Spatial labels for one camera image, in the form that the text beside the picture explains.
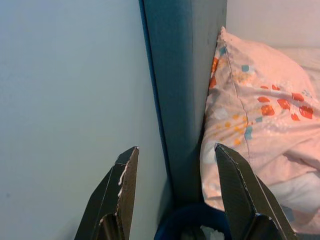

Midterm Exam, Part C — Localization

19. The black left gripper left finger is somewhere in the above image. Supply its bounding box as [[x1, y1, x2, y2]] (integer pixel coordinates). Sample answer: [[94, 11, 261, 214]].
[[74, 146, 140, 240]]

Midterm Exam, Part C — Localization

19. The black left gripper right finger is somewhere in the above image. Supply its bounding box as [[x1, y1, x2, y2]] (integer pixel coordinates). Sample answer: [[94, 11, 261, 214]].
[[214, 142, 299, 240]]

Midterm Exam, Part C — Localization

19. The pink patterned pillow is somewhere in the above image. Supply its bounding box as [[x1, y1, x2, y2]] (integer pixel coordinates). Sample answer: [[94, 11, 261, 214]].
[[199, 26, 320, 236]]

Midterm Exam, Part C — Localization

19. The white paper trash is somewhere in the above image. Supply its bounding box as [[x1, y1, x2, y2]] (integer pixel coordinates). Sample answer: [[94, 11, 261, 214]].
[[199, 224, 225, 240]]

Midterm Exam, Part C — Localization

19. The dark blue trash bin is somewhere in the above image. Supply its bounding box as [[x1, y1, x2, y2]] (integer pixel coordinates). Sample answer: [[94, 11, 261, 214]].
[[153, 202, 235, 240]]

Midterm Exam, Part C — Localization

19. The teal fabric headboard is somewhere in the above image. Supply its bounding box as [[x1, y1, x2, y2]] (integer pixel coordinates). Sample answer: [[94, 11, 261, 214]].
[[138, 0, 228, 210]]

